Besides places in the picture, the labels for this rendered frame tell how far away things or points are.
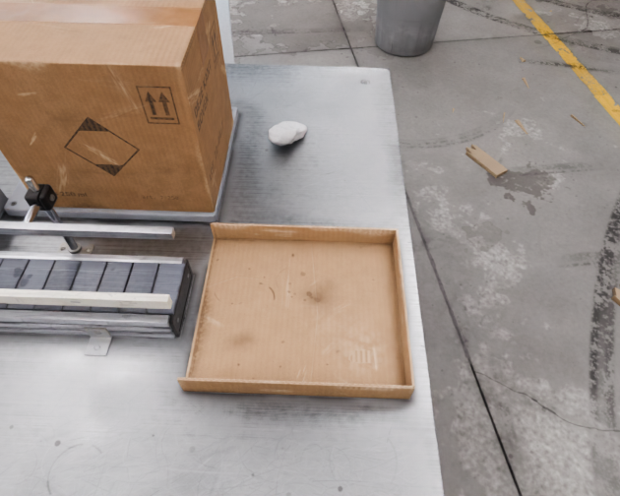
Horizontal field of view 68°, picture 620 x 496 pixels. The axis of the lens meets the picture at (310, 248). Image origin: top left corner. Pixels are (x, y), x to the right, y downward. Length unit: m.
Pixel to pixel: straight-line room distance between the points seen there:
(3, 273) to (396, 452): 0.60
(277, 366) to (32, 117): 0.48
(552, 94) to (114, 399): 2.58
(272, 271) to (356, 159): 0.30
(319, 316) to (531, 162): 1.81
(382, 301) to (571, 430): 1.08
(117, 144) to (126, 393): 0.35
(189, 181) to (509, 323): 1.31
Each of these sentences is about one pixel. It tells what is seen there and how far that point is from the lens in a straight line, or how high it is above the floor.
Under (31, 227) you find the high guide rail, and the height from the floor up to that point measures 0.96.
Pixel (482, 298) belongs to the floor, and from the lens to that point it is 1.79.
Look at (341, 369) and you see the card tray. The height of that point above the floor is 0.83.
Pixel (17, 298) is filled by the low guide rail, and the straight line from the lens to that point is 0.72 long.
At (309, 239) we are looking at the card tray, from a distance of 0.76.
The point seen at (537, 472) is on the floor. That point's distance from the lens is 1.61.
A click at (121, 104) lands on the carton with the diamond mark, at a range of 0.68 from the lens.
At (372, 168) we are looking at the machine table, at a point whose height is 0.83.
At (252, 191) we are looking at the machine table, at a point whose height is 0.83.
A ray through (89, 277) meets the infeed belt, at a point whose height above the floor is 0.88.
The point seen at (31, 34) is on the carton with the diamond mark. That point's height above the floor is 1.12.
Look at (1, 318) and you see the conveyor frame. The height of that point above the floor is 0.87.
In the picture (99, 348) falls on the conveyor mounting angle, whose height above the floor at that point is 0.83.
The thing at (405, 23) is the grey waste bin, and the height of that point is 0.20.
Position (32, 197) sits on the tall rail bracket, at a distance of 0.74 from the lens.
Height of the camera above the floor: 1.44
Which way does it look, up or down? 53 degrees down
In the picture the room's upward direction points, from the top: 1 degrees clockwise
